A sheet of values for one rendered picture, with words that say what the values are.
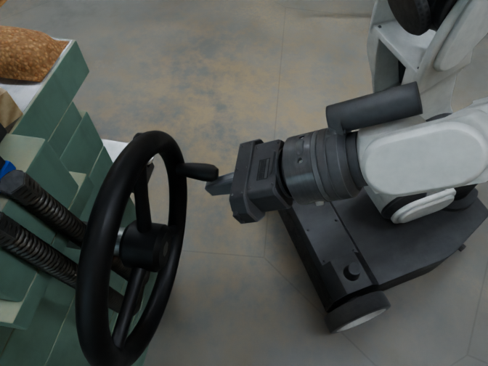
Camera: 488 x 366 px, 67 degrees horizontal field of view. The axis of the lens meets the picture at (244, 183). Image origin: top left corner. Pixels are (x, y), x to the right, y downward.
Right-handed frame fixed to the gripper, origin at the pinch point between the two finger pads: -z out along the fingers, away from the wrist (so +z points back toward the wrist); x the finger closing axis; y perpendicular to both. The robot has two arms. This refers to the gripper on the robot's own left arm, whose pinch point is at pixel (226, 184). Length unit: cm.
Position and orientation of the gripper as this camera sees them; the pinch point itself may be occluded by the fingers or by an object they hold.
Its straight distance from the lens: 52.1
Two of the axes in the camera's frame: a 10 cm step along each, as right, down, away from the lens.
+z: 8.5, -1.6, -5.0
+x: 1.5, -8.4, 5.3
